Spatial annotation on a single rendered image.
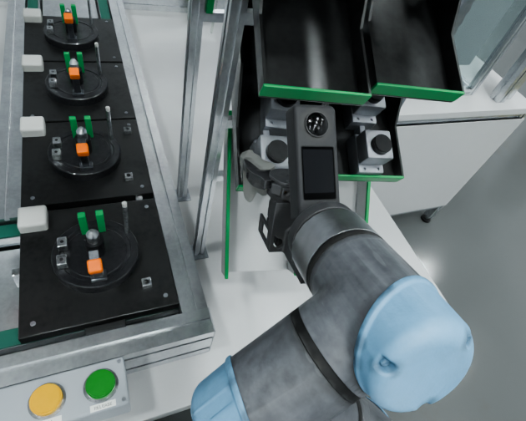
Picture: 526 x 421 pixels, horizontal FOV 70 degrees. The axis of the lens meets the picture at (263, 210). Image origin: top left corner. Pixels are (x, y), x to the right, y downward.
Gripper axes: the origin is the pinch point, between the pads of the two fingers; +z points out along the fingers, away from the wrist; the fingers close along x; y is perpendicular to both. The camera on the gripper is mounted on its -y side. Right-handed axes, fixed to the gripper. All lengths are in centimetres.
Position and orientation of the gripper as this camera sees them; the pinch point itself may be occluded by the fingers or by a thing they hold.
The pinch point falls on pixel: (274, 153)
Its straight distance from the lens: 52.5
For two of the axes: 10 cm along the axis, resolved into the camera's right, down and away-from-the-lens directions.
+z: -2.4, -4.4, 8.6
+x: 9.6, 0.0, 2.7
